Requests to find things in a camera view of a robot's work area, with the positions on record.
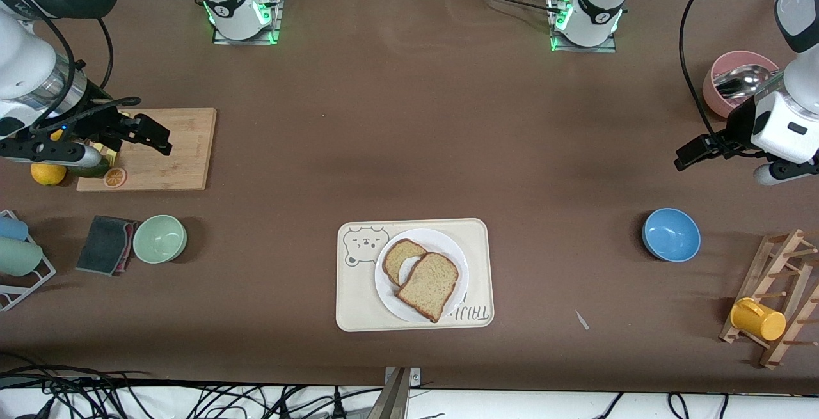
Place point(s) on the metal ladle spoon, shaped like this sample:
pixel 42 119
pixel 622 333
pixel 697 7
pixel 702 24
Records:
pixel 742 80

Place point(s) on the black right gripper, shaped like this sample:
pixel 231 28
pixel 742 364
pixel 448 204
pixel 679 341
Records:
pixel 96 123

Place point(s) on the green avocado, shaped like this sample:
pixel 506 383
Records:
pixel 96 173

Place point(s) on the pink bowl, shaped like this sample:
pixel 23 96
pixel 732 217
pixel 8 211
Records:
pixel 736 59

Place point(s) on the wooden peg rack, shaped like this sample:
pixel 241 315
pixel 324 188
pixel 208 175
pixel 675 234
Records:
pixel 784 249

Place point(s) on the mint green bowl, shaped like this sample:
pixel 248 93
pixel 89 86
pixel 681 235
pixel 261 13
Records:
pixel 160 240

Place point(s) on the yellow mug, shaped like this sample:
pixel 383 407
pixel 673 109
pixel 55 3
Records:
pixel 761 322

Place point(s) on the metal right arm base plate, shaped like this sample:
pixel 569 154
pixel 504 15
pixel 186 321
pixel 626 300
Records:
pixel 276 22

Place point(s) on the orange slice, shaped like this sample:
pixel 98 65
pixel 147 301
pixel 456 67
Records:
pixel 115 178

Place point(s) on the pale green cup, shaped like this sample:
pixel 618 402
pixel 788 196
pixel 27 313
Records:
pixel 18 257

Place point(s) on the grey tape scrap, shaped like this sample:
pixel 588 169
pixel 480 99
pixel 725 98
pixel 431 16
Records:
pixel 581 320

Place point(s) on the white round plate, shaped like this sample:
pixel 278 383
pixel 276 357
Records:
pixel 384 291

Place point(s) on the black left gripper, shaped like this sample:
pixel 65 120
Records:
pixel 737 132

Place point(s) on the large bread slice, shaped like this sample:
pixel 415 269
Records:
pixel 429 284

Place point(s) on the dark grey cloth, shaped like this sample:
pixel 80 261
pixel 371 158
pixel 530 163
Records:
pixel 102 243

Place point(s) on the wooden cutting board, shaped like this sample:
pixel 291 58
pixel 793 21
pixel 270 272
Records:
pixel 179 163

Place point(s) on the metal table edge bracket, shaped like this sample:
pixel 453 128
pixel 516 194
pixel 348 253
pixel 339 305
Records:
pixel 397 393

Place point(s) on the round orange-yellow citrus fruit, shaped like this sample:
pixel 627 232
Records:
pixel 48 176

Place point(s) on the cream bear print tray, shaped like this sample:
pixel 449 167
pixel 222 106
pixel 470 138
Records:
pixel 355 304

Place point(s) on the blue bowl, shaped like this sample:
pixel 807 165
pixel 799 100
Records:
pixel 672 235

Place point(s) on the blue cup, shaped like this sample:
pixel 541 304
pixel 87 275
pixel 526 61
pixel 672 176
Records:
pixel 11 228

